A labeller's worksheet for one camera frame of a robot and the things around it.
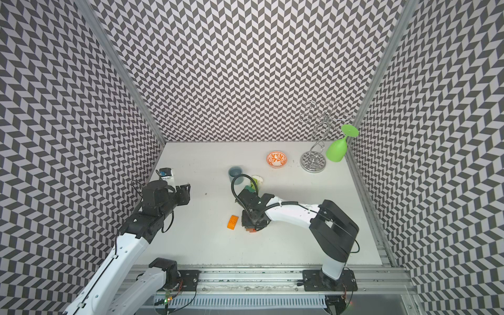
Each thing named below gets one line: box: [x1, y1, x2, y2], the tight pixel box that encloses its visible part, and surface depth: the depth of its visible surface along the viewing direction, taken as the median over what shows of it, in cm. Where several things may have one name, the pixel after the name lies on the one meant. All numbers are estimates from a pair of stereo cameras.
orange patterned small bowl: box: [266, 150, 288, 169], surface depth 110 cm
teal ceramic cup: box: [228, 166, 245, 186], surface depth 101 cm
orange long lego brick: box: [226, 214, 239, 231], surface depth 89 cm
